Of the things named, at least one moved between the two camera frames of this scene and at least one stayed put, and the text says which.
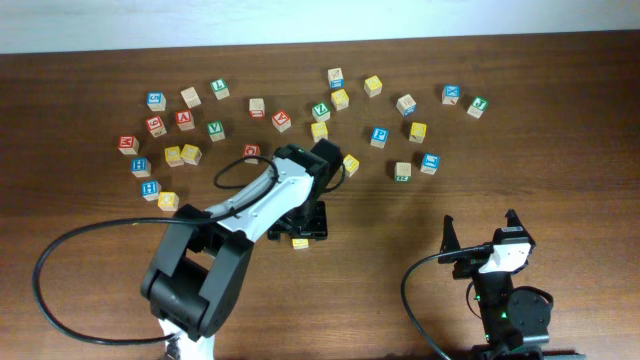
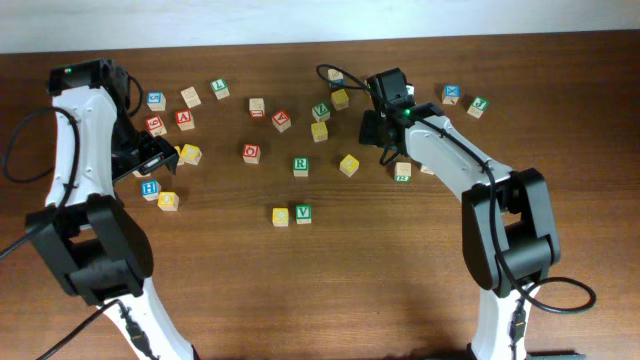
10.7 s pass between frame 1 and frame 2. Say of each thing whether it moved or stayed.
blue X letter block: stayed
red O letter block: stayed
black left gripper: moved
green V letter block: moved
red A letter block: stayed
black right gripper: moved
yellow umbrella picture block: stayed
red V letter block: stayed
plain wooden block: stayed
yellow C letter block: moved
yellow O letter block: stayed
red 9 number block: stayed
